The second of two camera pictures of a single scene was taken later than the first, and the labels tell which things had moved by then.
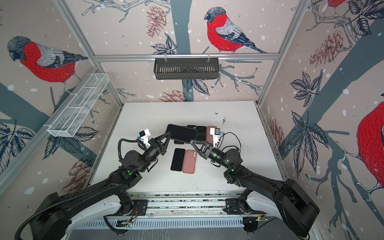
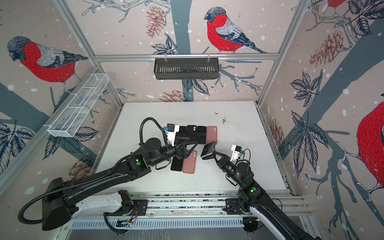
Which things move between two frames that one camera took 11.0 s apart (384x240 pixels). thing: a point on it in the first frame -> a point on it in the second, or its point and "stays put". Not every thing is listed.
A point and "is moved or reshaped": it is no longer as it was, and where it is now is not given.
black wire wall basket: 189,68 stays put
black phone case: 201,133 stays put
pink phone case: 209,137 stays put
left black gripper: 160,147 -> 183,153
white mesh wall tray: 79,105 stays put
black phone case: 182,133 is moved or reshaped
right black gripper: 205,152 -> 224,162
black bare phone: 178,159 stays put
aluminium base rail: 184,204 stays put
